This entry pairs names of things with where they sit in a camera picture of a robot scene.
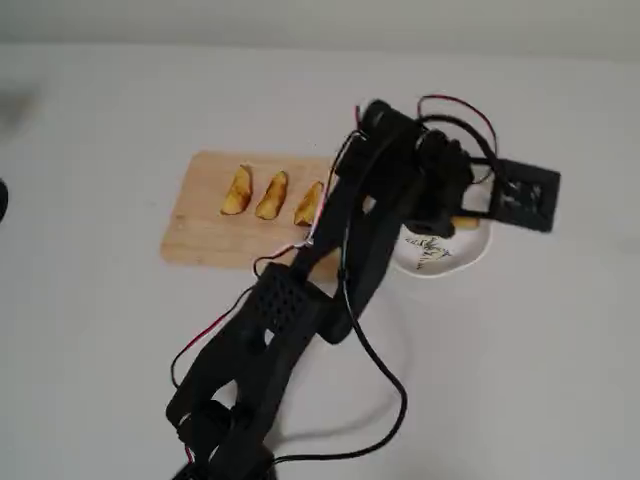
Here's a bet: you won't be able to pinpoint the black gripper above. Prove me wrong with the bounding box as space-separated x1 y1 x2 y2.
407 128 476 240

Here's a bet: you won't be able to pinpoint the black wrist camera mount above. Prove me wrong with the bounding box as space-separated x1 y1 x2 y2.
459 157 562 235

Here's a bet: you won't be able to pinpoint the flat pale apple slice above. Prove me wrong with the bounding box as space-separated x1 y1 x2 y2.
254 170 290 222

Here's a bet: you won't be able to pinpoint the apple slice with brown core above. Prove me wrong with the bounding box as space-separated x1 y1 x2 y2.
293 180 325 229

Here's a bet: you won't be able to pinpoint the large notched apple slice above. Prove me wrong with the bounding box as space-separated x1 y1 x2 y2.
219 163 254 217

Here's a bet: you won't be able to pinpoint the red black arm wires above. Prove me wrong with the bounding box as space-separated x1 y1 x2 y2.
171 242 314 389

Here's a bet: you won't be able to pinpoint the red black gripper wires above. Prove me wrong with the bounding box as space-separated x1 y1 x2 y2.
417 93 501 166

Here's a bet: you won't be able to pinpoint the long black camera cable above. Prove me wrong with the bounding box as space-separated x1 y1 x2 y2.
272 264 409 466

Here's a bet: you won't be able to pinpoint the wooden cutting board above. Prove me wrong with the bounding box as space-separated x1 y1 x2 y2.
159 149 346 284

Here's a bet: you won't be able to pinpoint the white patterned plate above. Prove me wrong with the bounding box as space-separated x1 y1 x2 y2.
387 212 496 279

